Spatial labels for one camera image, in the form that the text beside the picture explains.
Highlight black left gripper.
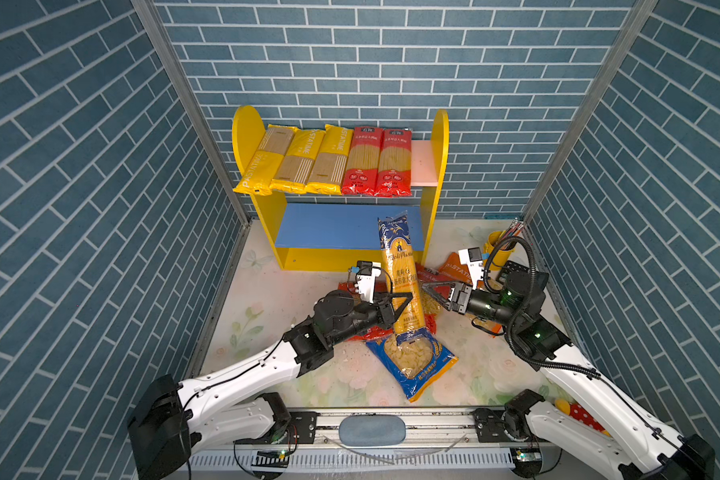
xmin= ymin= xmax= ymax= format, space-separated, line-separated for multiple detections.
xmin=326 ymin=291 xmax=413 ymax=348

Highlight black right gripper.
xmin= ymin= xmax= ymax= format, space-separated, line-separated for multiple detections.
xmin=425 ymin=281 xmax=522 ymax=331

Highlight blue Moli spaghetti bag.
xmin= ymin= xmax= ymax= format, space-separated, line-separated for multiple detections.
xmin=378 ymin=212 xmax=426 ymax=345

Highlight red spaghetti bag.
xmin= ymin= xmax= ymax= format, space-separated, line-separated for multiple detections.
xmin=341 ymin=126 xmax=384 ymax=196
xmin=375 ymin=129 xmax=412 ymax=198

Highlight yellow spaghetti bag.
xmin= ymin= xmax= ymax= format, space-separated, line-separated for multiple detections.
xmin=270 ymin=130 xmax=326 ymax=194
xmin=305 ymin=125 xmax=353 ymax=195
xmin=233 ymin=125 xmax=299 ymax=196

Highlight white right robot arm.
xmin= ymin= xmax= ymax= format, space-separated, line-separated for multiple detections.
xmin=422 ymin=236 xmax=715 ymax=479

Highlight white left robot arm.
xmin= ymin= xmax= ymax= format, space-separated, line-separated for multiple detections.
xmin=127 ymin=290 xmax=413 ymax=479

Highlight orange pasta bag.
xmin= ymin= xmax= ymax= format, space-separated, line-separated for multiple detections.
xmin=439 ymin=252 xmax=472 ymax=286

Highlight yellow shelf pink blue boards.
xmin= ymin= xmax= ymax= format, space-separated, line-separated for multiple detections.
xmin=249 ymin=110 xmax=450 ymax=271

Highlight red fusilli bag right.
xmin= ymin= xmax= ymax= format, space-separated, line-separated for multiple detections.
xmin=416 ymin=264 xmax=455 ymax=335

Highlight blue macaroni bag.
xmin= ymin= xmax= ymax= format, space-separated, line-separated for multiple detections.
xmin=365 ymin=328 xmax=458 ymax=403

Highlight yellow pen cup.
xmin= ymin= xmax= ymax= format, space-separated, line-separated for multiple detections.
xmin=483 ymin=231 xmax=514 ymax=272

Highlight black calculator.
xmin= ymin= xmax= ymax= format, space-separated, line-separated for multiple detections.
xmin=497 ymin=260 xmax=531 ymax=295

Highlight coloured pens in cup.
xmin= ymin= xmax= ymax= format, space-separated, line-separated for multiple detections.
xmin=500 ymin=219 xmax=524 ymax=240

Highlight grey oval pad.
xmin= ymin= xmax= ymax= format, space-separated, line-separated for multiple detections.
xmin=339 ymin=414 xmax=407 ymax=447

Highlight yellow plush toy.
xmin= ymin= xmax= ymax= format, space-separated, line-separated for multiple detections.
xmin=554 ymin=398 xmax=609 ymax=436

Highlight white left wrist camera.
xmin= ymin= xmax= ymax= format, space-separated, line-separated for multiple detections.
xmin=348 ymin=261 xmax=383 ymax=303

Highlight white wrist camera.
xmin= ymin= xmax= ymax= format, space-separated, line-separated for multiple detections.
xmin=348 ymin=261 xmax=383 ymax=303
xmin=458 ymin=247 xmax=485 ymax=289

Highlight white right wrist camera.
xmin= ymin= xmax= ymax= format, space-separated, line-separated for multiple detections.
xmin=458 ymin=247 xmax=485 ymax=289

